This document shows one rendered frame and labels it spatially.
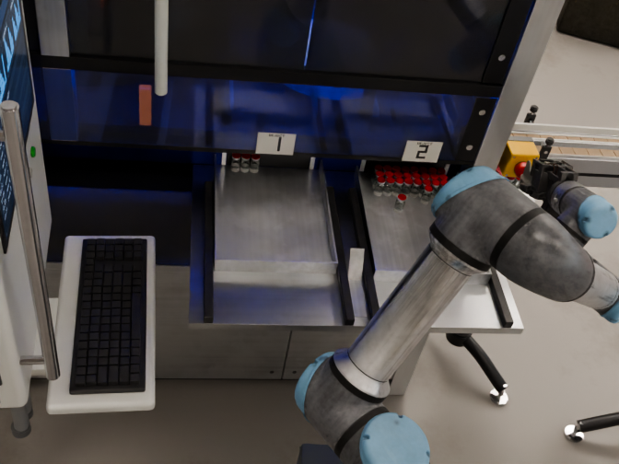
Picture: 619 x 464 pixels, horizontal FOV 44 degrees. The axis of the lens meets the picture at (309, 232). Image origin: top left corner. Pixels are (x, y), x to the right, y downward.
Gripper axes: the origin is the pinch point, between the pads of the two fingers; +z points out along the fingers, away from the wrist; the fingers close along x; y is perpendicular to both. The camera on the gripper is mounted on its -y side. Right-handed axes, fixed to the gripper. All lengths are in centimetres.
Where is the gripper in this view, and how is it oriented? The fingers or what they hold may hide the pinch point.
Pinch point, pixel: (526, 179)
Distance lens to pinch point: 187.9
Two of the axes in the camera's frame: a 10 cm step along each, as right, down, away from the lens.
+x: -9.9, -0.4, -1.6
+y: 0.9, -9.4, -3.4
